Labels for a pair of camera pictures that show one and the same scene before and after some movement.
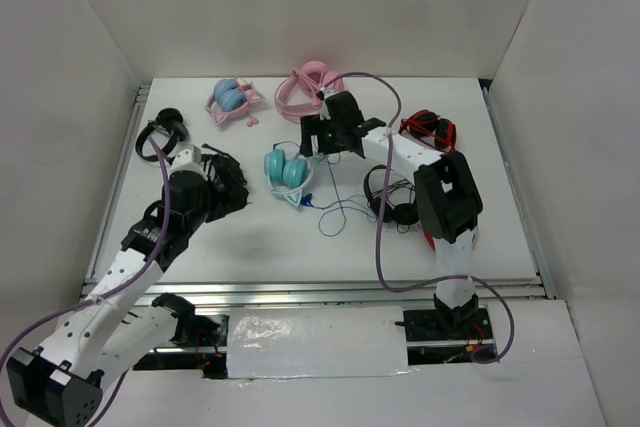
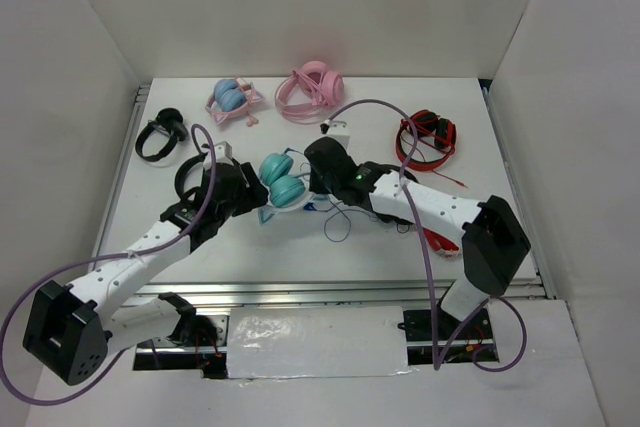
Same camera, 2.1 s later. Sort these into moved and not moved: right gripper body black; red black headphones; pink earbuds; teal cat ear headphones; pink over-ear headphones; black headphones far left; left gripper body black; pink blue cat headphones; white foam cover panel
Moved: right gripper body black; left gripper body black; teal cat ear headphones
Not moved: red black headphones; black headphones far left; white foam cover panel; pink blue cat headphones; pink earbuds; pink over-ear headphones
